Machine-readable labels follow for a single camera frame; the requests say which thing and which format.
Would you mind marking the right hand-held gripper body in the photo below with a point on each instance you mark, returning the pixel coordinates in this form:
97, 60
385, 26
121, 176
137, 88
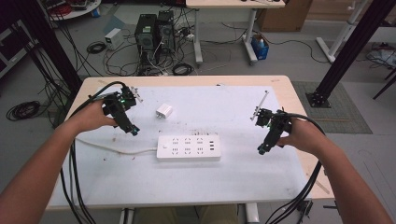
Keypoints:
278, 123

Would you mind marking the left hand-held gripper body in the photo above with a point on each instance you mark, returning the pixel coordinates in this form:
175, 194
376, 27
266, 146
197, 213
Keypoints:
120, 104

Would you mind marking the white charger plug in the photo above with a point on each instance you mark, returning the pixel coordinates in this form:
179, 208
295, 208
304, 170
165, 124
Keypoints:
164, 110

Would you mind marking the white power strip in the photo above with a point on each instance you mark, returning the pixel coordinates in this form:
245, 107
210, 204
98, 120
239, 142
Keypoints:
188, 147

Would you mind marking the person's right hand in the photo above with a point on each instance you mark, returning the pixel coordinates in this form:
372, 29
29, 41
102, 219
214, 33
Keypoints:
303, 137

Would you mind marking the person's left hand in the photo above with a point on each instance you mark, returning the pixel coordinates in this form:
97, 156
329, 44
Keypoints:
88, 118

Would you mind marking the grey floor mat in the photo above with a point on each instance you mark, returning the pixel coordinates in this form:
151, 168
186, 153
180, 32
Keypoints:
342, 109

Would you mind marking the small white box device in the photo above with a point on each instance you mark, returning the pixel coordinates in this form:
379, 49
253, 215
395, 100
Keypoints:
113, 38

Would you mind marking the white table leg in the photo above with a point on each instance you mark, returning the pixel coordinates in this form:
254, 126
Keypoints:
126, 216
252, 214

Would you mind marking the black computer tower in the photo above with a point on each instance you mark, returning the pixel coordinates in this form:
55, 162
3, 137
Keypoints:
145, 37
166, 29

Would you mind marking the blue box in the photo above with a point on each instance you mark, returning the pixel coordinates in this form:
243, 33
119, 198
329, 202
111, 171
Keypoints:
260, 48

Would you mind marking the white table mat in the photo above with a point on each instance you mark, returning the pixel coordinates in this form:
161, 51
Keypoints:
186, 183

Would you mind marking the round white table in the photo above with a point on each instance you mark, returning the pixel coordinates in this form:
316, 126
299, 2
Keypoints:
77, 7

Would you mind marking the cardboard box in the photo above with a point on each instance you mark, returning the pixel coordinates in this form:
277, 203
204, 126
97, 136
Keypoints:
285, 15

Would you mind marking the white metal stand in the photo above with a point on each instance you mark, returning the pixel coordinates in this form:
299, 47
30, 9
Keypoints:
342, 32

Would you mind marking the wooden desk with white legs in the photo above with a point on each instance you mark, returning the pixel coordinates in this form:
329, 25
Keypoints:
230, 3

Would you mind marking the black metal frame post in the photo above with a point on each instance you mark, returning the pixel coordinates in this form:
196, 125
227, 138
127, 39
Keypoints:
51, 46
351, 49

